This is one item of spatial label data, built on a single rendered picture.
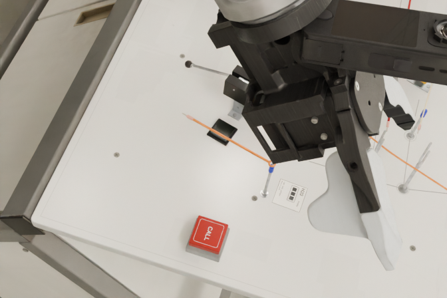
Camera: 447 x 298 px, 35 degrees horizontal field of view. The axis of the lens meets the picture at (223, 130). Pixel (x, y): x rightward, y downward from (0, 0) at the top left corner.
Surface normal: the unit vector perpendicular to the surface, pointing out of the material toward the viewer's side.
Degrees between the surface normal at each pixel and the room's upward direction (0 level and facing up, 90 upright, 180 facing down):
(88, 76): 90
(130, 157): 52
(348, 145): 84
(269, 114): 82
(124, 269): 0
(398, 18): 61
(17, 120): 90
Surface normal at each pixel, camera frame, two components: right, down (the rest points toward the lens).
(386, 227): 0.43, 0.30
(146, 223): 0.08, -0.53
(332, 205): -0.48, 0.18
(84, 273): 0.80, -0.10
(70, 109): -0.52, -0.60
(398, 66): -0.26, 0.68
